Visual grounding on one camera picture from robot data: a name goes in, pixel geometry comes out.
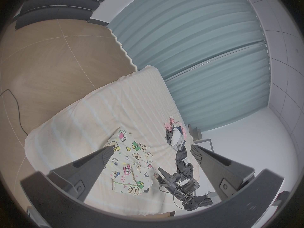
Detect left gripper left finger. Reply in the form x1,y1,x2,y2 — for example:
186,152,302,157
47,146,114,200

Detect bed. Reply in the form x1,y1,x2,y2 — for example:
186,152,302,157
24,66,215,217

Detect blue-green curtain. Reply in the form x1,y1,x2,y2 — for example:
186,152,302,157
164,43,271,130
107,0,266,72

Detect grey bedside table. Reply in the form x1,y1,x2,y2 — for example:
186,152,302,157
188,125,203,141

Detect white printed pyjama top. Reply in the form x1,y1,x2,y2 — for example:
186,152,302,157
104,127,160,196

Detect black chest of drawers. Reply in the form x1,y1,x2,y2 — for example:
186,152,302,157
14,0,110,31

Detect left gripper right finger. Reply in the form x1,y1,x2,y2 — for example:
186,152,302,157
190,144,256,198

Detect pile of clothes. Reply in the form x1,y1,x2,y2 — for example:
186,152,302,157
164,116,194,179

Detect black cable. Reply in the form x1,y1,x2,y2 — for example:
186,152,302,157
0,89,28,135
173,191,186,210

